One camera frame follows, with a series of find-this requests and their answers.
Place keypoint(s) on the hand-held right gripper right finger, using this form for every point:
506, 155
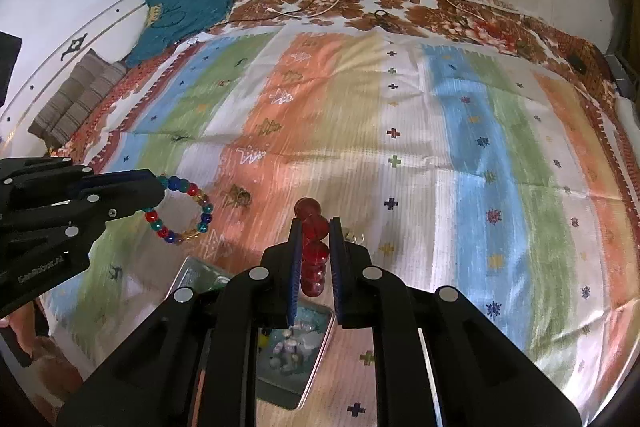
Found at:
336, 267

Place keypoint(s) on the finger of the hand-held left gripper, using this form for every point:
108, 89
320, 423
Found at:
125, 182
115, 206

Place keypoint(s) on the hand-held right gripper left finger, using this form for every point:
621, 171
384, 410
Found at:
296, 267

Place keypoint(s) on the rectangular metal tin box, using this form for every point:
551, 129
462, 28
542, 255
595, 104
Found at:
310, 357

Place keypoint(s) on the person's leg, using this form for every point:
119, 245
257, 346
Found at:
22, 332

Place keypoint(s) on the grey striped cushion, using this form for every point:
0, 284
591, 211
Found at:
75, 102

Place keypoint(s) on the striped pastel woven mat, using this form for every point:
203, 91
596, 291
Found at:
400, 157

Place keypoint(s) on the black flat object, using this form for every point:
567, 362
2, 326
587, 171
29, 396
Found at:
9, 67

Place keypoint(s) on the teal shirt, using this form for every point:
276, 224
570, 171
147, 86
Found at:
175, 2

